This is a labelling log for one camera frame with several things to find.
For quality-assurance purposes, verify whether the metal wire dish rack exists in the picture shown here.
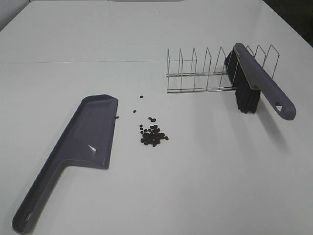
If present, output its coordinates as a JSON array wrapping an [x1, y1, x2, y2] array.
[[165, 44, 280, 94]]

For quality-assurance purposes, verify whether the pile of coffee beans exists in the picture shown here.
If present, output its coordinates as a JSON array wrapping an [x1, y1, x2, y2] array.
[[139, 117, 169, 147]]

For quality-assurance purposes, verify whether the purple plastic dustpan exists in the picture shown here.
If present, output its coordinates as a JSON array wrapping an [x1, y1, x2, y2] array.
[[12, 94, 118, 235]]

